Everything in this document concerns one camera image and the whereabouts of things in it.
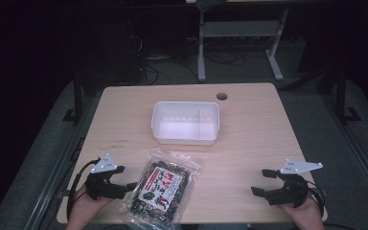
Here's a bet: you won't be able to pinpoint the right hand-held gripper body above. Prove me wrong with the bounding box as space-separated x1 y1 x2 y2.
264 158 324 209

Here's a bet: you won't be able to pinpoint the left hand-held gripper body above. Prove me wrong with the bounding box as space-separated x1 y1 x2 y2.
84 152 128 201

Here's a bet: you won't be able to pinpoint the clear packet of dried seaweed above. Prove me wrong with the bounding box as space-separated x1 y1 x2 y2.
120 148 203 230

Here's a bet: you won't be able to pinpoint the white plastic container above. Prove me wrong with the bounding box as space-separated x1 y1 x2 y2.
150 101 221 147

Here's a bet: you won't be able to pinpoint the person's left hand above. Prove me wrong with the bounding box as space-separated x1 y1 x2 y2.
66 185 114 230

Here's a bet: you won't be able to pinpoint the person's right hand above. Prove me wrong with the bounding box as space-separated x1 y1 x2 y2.
277 191 329 230

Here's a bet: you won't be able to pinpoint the black metal stand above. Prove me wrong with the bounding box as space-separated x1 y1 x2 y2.
334 61 362 125
61 71 84 127

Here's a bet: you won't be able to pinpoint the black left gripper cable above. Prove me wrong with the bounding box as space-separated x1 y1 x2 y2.
66 157 102 222

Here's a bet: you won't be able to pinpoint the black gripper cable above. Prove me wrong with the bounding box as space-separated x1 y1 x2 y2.
66 157 102 222
306 180 358 230

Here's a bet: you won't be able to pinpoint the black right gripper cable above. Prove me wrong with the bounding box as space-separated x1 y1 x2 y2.
306 180 358 230

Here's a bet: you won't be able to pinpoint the aluminium rail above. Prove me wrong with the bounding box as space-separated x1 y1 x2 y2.
319 92 368 210
23 104 99 230

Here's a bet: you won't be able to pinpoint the black floor cables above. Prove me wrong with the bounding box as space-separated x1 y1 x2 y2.
126 34 248 86

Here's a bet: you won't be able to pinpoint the white metal desk frame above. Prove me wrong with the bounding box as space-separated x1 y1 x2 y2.
196 0 290 82

